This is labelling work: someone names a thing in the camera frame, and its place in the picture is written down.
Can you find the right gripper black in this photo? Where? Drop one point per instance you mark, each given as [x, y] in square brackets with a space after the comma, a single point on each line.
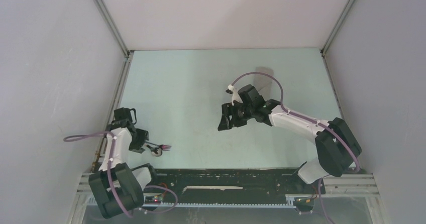
[228, 109]

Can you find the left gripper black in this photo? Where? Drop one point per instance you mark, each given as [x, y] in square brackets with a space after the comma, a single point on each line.
[143, 135]

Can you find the pink handled spoon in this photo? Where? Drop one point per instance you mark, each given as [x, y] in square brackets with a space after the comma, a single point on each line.
[155, 151]

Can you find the purple metallic fork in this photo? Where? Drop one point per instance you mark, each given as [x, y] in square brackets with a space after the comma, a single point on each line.
[162, 147]

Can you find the grey cloth napkin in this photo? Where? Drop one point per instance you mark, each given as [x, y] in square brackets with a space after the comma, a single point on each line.
[263, 83]

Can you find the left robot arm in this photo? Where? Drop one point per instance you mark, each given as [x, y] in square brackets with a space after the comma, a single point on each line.
[117, 188]

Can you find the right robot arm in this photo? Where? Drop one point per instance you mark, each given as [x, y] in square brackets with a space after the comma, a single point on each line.
[336, 146]

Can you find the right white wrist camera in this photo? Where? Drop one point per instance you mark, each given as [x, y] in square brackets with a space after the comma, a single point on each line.
[235, 98]

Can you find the left aluminium frame post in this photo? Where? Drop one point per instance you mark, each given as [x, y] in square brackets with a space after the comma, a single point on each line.
[107, 17]

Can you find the aluminium frame post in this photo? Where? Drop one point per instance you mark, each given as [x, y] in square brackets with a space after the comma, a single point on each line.
[337, 26]
[107, 17]

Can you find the right aluminium frame post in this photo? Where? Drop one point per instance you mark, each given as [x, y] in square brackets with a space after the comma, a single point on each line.
[337, 26]

